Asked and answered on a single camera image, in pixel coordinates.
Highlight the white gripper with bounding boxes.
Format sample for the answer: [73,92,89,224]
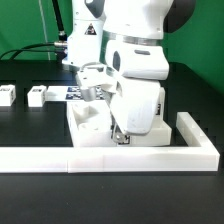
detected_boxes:
[75,63,163,144]

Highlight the white square tabletop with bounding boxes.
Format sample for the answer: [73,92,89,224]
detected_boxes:
[67,100,172,147]

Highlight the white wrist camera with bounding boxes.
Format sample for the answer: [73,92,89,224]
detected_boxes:
[76,62,117,102]

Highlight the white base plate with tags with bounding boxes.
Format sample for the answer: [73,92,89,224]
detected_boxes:
[46,86,103,101]

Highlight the white L-shaped obstacle wall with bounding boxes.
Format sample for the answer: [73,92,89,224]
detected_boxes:
[0,112,220,173]

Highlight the black cables at base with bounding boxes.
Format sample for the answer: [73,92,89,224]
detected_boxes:
[0,0,68,62]

